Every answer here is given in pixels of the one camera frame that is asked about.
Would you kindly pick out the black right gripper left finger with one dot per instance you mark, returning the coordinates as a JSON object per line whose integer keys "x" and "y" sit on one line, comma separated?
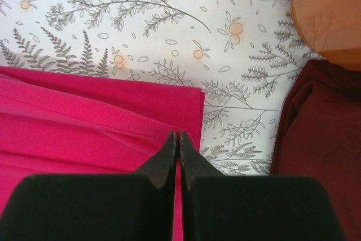
{"x": 135, "y": 206}

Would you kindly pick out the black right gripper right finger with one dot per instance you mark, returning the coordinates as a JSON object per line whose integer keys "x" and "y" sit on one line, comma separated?
{"x": 220, "y": 207}

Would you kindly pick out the pink t shirt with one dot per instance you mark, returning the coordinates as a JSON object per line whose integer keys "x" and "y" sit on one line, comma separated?
{"x": 60, "y": 123}

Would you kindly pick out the folded maroon t shirt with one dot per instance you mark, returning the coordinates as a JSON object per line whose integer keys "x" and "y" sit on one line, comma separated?
{"x": 319, "y": 136}

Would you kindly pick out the floral table cloth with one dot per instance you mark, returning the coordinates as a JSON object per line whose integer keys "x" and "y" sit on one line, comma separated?
{"x": 244, "y": 54}

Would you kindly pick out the orange plastic basket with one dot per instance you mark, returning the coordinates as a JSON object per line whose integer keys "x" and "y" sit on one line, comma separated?
{"x": 331, "y": 28}

